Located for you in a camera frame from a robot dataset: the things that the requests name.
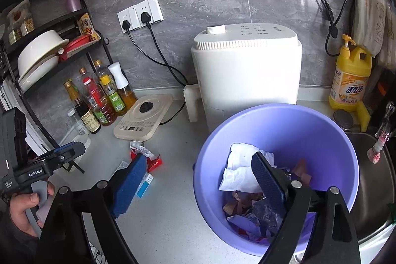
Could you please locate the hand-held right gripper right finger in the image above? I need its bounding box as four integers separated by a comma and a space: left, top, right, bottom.
251, 152, 361, 264

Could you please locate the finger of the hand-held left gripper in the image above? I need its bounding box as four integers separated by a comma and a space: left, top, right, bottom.
29, 141, 85, 172

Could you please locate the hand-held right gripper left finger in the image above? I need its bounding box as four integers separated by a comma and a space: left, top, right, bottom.
37, 153, 148, 264

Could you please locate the light blue cardboard box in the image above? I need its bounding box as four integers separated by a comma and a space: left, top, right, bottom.
117, 160, 154, 198

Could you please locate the large silver snack wrapper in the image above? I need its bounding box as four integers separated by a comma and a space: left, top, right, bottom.
227, 199, 288, 240

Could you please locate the red and white wrapper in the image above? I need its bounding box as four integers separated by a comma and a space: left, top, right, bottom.
129, 140, 163, 172

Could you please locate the purple plastic bucket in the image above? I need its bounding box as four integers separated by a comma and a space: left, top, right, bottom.
193, 103, 360, 257

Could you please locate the person's left hand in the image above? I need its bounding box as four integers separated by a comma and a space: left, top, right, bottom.
7, 182, 56, 231

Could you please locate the white rack drip tray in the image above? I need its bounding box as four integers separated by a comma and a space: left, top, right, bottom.
60, 133, 92, 159

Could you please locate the small clear jar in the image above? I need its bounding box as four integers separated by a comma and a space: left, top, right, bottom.
67, 108, 89, 136

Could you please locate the dark soy sauce bottle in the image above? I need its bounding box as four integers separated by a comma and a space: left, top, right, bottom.
64, 79, 101, 135

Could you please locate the beige induction cooker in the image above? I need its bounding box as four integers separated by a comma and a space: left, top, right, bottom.
113, 94, 174, 141

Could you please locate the red-capped oil bottle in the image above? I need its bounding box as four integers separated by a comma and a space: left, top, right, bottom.
83, 77, 118, 127

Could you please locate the white plate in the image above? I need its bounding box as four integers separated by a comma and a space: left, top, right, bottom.
19, 55, 61, 91

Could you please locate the green-label yellow-capped bottle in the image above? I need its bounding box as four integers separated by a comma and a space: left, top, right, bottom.
99, 74, 128, 116

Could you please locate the black utensil holder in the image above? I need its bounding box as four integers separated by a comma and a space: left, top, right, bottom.
0, 40, 11, 82

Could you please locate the white-capped oil sprayer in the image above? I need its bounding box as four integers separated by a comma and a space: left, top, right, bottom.
108, 62, 138, 108

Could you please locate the large white bowl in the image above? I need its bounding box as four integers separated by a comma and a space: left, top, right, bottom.
17, 30, 69, 79

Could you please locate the round metal sink plug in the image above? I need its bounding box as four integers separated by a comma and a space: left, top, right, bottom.
333, 109, 356, 131

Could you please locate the glass spice jar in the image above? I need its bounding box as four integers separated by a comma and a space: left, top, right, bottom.
20, 18, 35, 36
8, 29, 22, 45

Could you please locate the red plastic container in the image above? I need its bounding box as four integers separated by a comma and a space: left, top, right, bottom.
58, 34, 93, 62

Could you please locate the steel sink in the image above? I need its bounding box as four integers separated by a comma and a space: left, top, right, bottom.
340, 131, 396, 244

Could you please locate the pink tap ornament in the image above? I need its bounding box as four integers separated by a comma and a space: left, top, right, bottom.
367, 101, 396, 166

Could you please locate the yellow sponge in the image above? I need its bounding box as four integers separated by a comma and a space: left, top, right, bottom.
356, 100, 372, 132

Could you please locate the white air fryer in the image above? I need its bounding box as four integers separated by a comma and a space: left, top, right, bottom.
183, 23, 303, 133

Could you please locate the black metal kitchen rack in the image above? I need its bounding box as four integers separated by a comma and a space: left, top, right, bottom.
0, 0, 110, 175

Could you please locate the yellow snack bag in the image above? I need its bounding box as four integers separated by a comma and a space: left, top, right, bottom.
77, 13, 101, 42

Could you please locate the white printed bowl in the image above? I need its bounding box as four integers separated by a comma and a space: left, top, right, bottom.
7, 0, 31, 20

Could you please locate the yellow dish soap bottle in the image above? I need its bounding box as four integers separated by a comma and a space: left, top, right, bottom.
328, 34, 372, 111

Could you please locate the black plug with cable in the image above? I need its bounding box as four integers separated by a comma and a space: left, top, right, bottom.
122, 20, 188, 87
140, 12, 186, 125

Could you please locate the white wall socket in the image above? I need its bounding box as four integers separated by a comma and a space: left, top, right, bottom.
118, 5, 138, 34
134, 0, 164, 26

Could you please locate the hanging black cable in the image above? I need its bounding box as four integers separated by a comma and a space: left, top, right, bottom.
312, 0, 356, 57

